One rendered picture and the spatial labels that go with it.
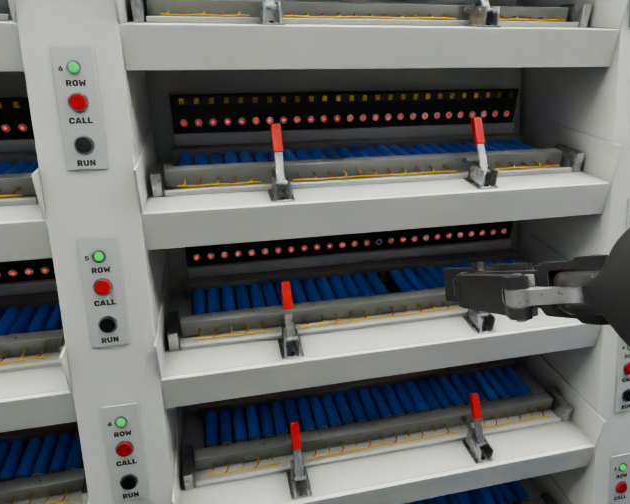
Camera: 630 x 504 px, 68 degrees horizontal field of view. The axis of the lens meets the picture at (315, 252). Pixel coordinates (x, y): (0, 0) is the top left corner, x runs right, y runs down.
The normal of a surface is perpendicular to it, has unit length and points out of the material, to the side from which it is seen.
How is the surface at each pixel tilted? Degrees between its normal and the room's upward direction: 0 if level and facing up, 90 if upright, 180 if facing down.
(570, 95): 90
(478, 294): 91
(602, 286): 81
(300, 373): 108
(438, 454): 18
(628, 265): 65
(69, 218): 90
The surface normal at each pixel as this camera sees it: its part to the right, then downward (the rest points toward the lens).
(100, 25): 0.21, 0.16
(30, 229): 0.22, 0.45
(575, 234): -0.98, 0.08
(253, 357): 0.02, -0.89
